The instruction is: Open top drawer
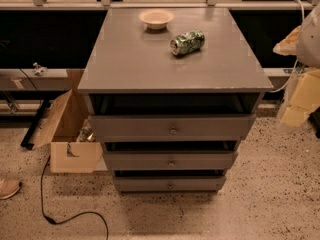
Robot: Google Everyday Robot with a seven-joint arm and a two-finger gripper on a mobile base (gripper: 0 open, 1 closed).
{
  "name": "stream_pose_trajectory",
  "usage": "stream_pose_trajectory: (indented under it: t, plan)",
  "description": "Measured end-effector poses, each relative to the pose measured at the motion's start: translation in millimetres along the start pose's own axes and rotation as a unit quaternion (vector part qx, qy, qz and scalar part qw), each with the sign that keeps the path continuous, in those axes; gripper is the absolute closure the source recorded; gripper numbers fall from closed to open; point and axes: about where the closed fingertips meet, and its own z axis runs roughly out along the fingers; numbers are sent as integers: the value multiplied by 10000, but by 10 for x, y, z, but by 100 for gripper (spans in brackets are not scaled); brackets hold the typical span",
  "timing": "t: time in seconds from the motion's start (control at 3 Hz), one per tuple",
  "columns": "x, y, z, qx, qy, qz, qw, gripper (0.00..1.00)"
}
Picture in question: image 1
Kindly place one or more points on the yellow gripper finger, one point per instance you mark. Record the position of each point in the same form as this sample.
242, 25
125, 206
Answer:
287, 46
302, 98

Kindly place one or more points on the grey top drawer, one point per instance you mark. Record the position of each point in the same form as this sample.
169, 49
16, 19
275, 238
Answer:
171, 128

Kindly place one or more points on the grey drawer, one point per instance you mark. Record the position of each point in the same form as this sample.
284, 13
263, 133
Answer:
169, 161
164, 184
171, 128

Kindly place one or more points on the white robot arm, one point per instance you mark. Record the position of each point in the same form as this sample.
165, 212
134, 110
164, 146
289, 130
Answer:
308, 43

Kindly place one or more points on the grey drawer cabinet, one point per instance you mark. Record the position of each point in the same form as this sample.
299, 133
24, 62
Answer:
133, 72

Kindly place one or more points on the grey bottom drawer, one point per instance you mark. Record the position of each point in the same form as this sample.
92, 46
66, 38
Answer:
164, 184

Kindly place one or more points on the grey middle drawer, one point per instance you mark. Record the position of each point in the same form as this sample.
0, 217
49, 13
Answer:
169, 161

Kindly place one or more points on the open cardboard box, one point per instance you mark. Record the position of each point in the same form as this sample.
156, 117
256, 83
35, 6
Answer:
61, 129

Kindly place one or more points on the green crushed soda can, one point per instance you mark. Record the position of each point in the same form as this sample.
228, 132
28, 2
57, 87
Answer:
187, 42

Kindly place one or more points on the white bowl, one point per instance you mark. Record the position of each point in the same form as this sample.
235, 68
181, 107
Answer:
156, 19

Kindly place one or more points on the items inside cardboard box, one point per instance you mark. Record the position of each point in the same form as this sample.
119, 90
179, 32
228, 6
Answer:
86, 134

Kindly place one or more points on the small crumpled clear object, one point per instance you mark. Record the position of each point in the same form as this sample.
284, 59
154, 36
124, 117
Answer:
39, 70

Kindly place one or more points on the pink shoe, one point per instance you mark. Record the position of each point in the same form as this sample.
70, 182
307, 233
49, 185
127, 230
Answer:
8, 188

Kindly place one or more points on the grey window ledge rail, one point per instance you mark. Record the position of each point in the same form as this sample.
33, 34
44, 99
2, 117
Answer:
26, 80

